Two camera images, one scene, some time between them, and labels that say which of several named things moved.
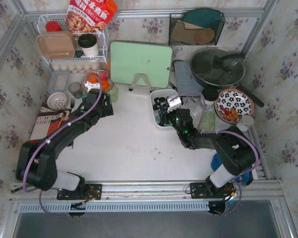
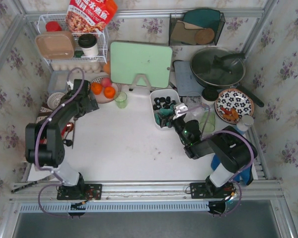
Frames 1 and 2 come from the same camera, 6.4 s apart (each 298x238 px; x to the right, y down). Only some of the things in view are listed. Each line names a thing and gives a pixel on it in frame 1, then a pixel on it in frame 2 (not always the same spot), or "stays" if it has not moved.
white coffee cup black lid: (88, 44) stays
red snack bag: (89, 16) stays
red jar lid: (53, 26) stays
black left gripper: (90, 96) to (90, 99)
